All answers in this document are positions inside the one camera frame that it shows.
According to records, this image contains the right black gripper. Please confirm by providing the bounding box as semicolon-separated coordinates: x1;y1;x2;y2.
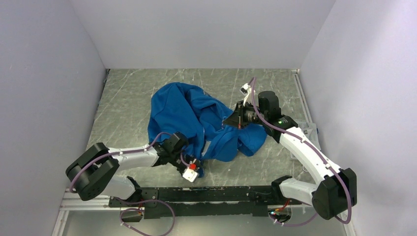
224;100;268;129

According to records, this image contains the blue zip jacket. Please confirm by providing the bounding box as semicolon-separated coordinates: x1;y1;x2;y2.
148;82;267;162

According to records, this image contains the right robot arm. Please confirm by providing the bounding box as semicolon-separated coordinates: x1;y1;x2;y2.
223;91;357;224

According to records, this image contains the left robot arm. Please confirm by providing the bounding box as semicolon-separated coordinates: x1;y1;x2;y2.
65;132;204;207

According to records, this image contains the clear plastic organizer box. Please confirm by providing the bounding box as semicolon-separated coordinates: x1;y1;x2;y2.
296;120;321;150

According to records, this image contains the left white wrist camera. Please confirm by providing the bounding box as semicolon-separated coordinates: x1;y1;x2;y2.
182;164;199;182

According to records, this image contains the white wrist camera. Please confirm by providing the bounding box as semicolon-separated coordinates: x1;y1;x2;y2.
240;83;255;106
182;164;199;182

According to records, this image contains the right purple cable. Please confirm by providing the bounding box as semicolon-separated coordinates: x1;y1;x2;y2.
248;77;353;228

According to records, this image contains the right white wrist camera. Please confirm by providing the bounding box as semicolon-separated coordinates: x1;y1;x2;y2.
240;83;255;106

